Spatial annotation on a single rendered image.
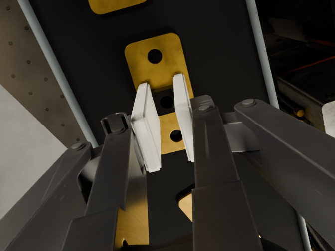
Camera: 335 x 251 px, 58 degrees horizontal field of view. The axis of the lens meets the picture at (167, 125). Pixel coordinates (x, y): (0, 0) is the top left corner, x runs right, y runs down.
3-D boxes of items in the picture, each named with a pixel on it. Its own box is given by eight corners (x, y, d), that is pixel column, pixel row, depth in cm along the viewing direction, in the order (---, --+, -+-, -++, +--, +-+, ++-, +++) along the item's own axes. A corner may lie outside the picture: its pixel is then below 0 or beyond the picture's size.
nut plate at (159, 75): (204, 142, 23) (207, 149, 22) (156, 154, 23) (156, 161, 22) (177, 30, 20) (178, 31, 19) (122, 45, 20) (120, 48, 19)
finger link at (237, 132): (196, 133, 12) (268, 115, 12) (188, 98, 17) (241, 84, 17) (204, 164, 13) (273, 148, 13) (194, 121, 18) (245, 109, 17)
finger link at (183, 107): (174, 108, 14) (190, 104, 14) (172, 75, 20) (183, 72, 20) (189, 164, 15) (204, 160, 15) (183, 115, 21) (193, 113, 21)
